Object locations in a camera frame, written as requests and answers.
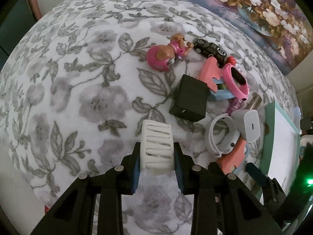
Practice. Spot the pink blue toy gun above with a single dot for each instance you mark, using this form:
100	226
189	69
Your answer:
211	74
233	161

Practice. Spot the white ribbed plastic adapter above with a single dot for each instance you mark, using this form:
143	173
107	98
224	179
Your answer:
156	148

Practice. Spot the floral still life painting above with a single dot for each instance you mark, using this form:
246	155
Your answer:
280	27

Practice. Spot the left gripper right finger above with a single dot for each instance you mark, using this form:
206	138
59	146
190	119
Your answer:
222	202

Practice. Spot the teal rimmed white box lid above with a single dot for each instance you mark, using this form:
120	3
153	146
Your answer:
281	146

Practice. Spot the grey floral blanket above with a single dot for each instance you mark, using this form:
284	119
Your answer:
77	88

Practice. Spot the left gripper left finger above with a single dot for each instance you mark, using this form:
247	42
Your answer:
73	212

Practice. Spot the white smart watch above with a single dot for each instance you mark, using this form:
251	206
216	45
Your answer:
222	142

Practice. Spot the pink helmet puppy toy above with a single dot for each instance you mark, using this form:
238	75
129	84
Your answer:
161	57

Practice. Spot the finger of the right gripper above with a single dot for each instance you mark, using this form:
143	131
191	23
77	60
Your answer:
273	194

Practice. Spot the red white small bottle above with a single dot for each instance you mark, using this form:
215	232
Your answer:
233	62

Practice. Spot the black power adapter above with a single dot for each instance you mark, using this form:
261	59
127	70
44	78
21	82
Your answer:
190	99

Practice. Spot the white USB wall charger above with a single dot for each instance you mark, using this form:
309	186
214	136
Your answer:
247	122

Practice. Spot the magenta rectangular case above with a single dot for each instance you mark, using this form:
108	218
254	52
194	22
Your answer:
234	105

